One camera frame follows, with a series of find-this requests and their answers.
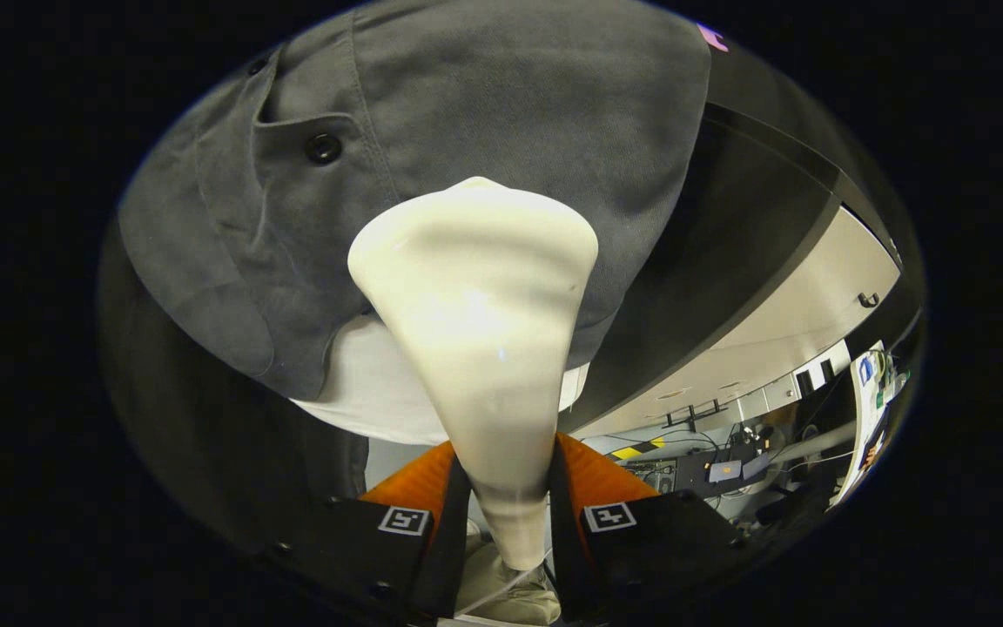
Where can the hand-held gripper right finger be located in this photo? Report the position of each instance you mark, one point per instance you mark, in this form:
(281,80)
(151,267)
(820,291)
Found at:
(564,540)

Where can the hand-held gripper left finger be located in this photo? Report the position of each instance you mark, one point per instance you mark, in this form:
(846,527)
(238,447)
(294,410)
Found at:
(454,540)

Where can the white garment steamer head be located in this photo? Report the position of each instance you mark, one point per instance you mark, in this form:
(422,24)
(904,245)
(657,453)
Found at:
(484,331)

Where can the grey button-up shirt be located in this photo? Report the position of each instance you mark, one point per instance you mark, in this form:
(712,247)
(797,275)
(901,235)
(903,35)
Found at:
(484,96)

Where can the black box on floor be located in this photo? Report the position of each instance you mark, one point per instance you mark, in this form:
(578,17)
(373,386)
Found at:
(671,477)

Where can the white mannequin torso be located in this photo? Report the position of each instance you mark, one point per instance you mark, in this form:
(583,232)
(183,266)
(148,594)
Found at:
(371,392)

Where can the grey top cabinet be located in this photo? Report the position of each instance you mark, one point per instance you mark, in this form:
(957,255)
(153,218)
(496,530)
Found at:
(780,348)

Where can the white side desk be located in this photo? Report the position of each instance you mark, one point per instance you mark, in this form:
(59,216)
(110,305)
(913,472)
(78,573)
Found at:
(867,409)

